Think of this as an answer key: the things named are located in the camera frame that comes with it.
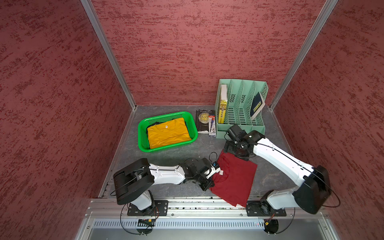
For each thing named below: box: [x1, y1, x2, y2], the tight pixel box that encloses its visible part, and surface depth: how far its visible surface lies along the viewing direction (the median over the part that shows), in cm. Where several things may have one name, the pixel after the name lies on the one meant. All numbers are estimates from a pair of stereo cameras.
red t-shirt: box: [209, 149, 258, 207], surface depth 83 cm
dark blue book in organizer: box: [250, 91, 266, 120], surface depth 105 cm
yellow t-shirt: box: [147, 117, 192, 149], surface depth 102 cm
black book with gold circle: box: [195, 109, 215, 134], surface depth 112 cm
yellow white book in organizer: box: [218, 84, 228, 124], surface depth 94 cm
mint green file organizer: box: [215, 79, 269, 139], surface depth 106 cm
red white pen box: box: [208, 115, 216, 137], surface depth 105 cm
